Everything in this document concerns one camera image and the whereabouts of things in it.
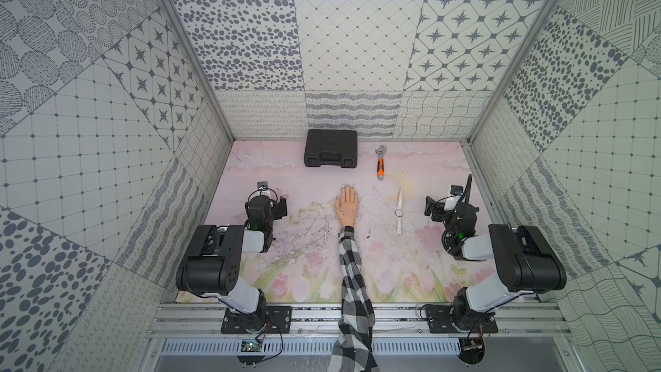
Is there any checkered sleeve forearm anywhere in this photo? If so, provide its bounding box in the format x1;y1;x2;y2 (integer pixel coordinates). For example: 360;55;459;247
328;227;378;371

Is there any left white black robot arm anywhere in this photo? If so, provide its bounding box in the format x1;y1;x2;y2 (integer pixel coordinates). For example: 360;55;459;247
175;189;287;331

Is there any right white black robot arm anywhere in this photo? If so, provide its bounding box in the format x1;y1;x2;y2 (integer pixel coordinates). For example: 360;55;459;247
424;191;567;331

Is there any mannequin hand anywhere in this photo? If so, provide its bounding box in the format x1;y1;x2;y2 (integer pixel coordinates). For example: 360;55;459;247
335;184;358;227

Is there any black plastic tool case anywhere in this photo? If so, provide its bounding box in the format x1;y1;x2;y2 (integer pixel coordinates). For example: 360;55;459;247
303;129;358;169

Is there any green circuit board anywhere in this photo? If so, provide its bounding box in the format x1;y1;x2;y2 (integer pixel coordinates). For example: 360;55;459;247
240;339;262;353

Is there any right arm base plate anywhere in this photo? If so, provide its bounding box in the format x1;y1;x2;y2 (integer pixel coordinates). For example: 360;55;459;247
420;304;499;334

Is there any orange handled adjustable wrench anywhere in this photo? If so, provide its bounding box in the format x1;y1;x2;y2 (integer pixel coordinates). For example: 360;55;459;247
375;145;387;181

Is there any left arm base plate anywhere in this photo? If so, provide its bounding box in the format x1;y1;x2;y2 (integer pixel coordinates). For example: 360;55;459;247
221;306;293;334

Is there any aluminium rail frame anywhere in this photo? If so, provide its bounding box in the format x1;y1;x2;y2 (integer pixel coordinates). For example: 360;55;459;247
146;296;570;339

